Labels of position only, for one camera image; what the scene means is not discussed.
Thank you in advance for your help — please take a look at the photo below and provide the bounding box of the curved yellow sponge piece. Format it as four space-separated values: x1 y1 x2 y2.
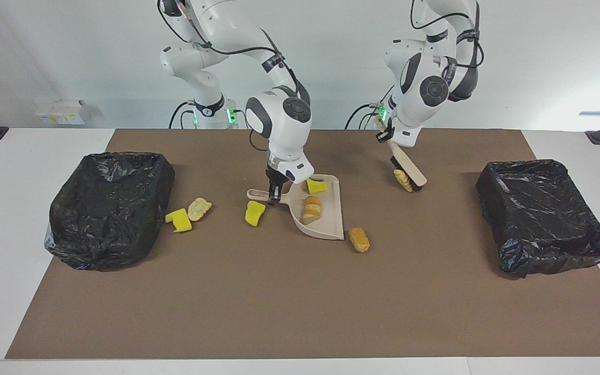
245 201 267 227

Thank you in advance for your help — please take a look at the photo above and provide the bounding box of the striped orange croissant toy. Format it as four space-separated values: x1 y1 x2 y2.
301 196 323 226
394 169 414 192

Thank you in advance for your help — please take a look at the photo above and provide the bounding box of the beige hand brush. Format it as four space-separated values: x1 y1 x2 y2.
374 117 428 192

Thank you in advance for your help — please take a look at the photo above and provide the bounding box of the beige plastic dustpan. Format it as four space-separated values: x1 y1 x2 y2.
247 174 345 241

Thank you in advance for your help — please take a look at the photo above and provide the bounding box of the beige pastry toy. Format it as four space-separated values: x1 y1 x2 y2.
187 197 213 222

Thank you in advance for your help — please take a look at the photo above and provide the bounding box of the brown bread toy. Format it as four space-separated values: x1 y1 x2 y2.
348 228 371 253

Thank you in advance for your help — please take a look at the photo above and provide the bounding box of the yellow sponge block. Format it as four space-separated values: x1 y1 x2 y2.
165 208 193 233

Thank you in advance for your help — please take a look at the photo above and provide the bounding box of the black bag lined bin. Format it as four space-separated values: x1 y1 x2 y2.
476 159 600 278
45 152 176 271

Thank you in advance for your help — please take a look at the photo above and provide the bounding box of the brown table mat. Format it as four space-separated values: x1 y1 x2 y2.
5 129 600 360

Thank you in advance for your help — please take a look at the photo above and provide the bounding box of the large white box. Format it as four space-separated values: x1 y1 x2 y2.
52 99 86 124

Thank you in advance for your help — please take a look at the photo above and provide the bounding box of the black left base cable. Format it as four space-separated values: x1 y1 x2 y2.
345 103 384 130

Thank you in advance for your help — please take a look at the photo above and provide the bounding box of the black base cable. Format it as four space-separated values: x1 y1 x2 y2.
345 103 384 130
169 101 196 129

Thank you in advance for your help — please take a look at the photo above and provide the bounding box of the black right base cable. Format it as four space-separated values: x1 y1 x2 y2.
169 101 196 129

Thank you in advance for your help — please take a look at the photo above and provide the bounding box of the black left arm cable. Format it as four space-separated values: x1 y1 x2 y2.
409 0 485 68

